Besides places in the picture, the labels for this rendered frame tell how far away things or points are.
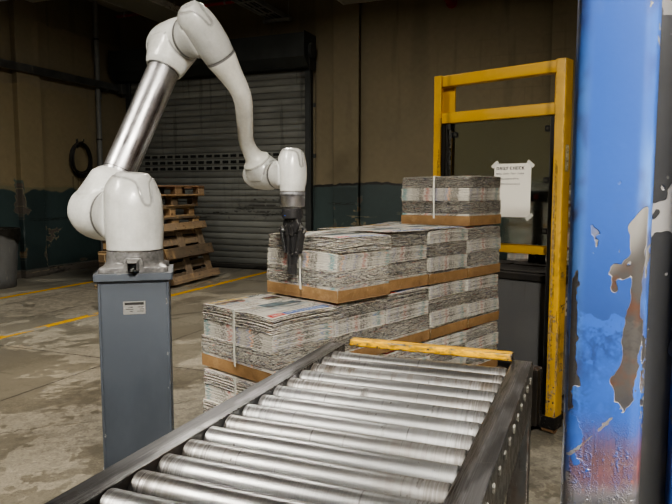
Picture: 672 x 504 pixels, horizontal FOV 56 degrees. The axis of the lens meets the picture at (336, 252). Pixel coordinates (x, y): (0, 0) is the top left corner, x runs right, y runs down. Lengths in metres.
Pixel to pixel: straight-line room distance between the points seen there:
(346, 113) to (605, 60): 9.23
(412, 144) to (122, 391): 7.65
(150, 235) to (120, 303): 0.20
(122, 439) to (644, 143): 1.81
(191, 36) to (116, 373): 1.01
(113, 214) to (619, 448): 1.70
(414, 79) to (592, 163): 9.08
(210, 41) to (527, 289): 2.18
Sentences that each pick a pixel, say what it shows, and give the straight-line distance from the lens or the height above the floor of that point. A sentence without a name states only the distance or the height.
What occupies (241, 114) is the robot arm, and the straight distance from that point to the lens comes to 2.19.
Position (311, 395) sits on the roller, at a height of 0.79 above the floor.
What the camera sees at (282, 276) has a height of 0.90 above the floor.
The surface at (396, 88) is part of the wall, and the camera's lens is 9.31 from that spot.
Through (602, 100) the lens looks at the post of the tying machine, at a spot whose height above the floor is 1.24.
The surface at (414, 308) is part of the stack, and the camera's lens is 2.59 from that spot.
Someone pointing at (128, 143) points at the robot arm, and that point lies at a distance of 2.06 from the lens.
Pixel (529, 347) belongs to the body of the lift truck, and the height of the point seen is 0.39.
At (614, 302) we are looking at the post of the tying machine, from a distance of 0.19.
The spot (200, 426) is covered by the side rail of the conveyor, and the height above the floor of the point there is 0.80.
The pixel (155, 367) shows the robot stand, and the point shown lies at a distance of 1.86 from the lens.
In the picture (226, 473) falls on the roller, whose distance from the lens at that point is 1.03.
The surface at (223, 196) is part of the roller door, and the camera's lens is 10.33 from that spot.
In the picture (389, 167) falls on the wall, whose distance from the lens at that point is 9.23.
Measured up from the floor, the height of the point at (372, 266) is 0.95.
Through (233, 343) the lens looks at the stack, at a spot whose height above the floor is 0.71.
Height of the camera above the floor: 1.22
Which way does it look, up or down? 5 degrees down
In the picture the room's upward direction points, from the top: straight up
